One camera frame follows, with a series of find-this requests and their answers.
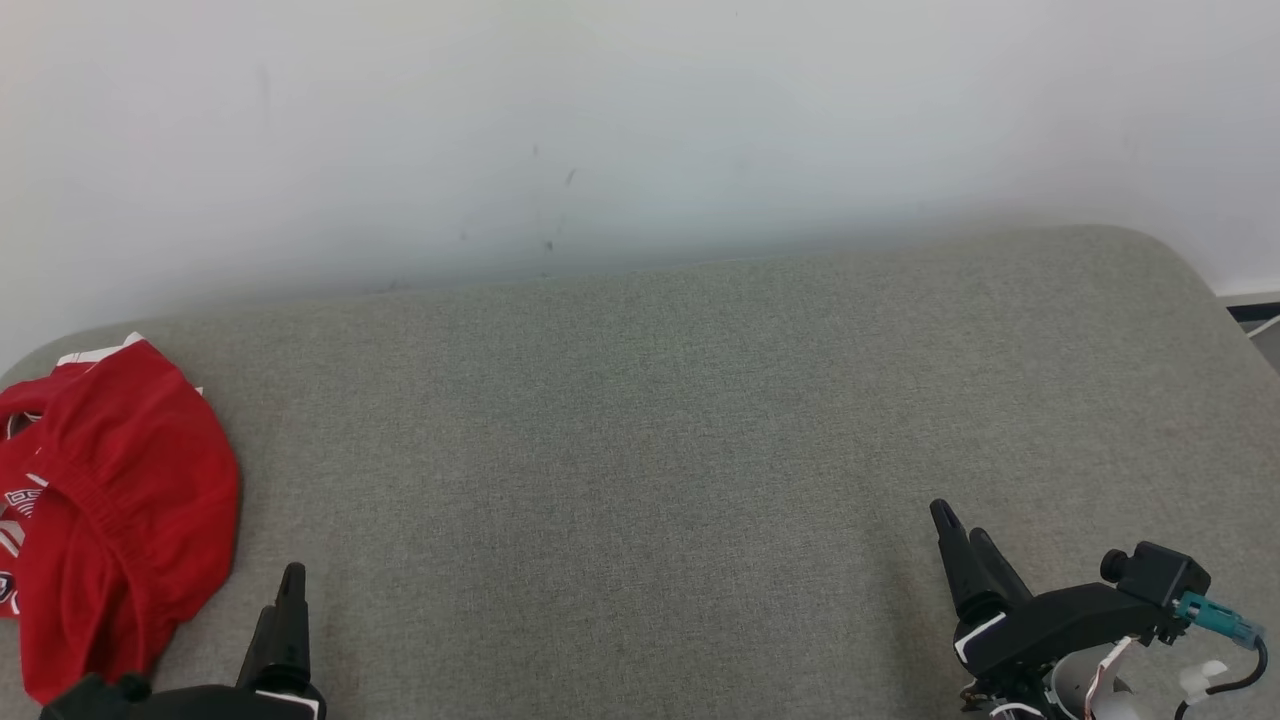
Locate dark baseboard strip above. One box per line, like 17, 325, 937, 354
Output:
1226, 300, 1280, 343

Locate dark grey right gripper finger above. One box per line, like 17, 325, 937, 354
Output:
929, 498, 1004, 623
968, 528, 1034, 605

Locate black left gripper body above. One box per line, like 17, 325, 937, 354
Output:
148, 682, 327, 720

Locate red jersey with white trim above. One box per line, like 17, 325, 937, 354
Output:
0, 332, 206, 621

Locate grey textured fabric cloth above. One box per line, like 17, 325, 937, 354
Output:
0, 225, 1280, 720

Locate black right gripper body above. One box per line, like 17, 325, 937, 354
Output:
952, 582, 1163, 683

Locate teal cable connector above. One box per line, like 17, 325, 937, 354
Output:
1174, 591, 1264, 651

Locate red shorts with elastic waistband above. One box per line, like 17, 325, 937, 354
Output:
15, 340, 242, 707

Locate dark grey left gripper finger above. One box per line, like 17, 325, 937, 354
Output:
272, 562, 314, 695
237, 604, 277, 693

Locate white cable strap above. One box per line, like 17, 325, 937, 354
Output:
1178, 658, 1231, 705

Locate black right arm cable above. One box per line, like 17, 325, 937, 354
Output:
1174, 634, 1271, 720

